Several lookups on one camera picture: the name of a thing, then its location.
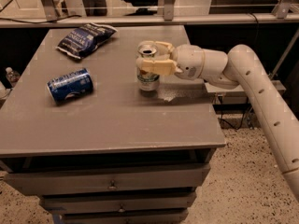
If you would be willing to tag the bottom grey drawer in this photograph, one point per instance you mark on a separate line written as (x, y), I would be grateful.
(136, 217)

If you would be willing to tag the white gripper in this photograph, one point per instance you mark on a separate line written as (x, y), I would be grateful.
(189, 61)

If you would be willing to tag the middle grey drawer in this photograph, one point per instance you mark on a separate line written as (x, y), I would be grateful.
(119, 203)

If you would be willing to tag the silver green 7up can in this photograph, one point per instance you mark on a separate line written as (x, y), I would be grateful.
(147, 81)

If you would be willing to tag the blue soda can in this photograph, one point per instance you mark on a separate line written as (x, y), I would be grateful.
(74, 84)

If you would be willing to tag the clear plastic water bottle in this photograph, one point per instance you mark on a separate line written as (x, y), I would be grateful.
(12, 76)

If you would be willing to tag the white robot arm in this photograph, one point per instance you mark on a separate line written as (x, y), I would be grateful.
(238, 67)

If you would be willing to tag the blue chip bag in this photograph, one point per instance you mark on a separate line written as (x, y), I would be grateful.
(83, 41)

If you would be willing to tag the metal frame railing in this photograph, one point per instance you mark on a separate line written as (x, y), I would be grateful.
(71, 13)

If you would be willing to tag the grey drawer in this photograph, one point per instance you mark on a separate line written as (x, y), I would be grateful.
(119, 203)
(112, 179)
(136, 217)

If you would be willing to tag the top grey drawer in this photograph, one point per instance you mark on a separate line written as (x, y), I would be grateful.
(112, 179)

